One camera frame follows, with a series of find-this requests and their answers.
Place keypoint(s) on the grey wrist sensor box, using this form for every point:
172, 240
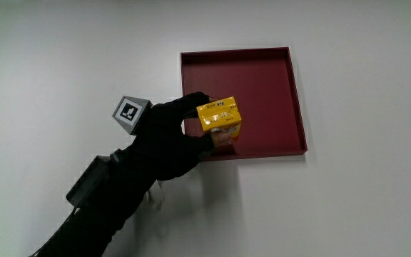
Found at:
87, 182

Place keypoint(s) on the dark red square tray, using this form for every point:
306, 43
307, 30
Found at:
262, 100

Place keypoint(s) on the yellow ice redtea carton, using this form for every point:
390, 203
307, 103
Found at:
219, 114

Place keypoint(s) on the person's left forearm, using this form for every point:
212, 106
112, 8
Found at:
95, 221

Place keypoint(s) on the person's left hand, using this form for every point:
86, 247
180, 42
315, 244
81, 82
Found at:
162, 142

